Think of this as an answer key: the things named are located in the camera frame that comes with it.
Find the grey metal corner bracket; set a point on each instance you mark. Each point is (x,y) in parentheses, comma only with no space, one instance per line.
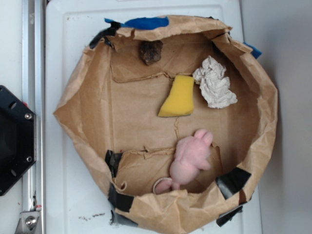
(28,222)

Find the pink plush toy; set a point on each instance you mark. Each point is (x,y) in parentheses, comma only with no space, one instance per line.
(190,158)

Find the blue tape piece right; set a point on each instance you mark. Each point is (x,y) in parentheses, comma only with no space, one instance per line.
(255,52)

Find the blue tape piece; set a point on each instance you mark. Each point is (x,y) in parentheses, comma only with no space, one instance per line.
(255,52)
(142,23)

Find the brown paper bag enclosure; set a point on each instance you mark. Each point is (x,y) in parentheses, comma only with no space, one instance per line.
(109,110)

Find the dark brown rock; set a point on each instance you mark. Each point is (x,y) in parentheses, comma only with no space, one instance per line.
(150,51)

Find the yellow sponge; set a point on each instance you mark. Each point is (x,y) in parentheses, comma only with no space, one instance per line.
(180,99)

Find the crumpled white paper towel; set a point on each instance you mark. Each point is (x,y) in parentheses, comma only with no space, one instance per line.
(214,85)

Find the aluminium extrusion rail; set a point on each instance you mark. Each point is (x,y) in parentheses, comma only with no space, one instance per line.
(33,94)

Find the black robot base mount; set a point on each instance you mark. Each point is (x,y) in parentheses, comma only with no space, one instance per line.
(17,135)

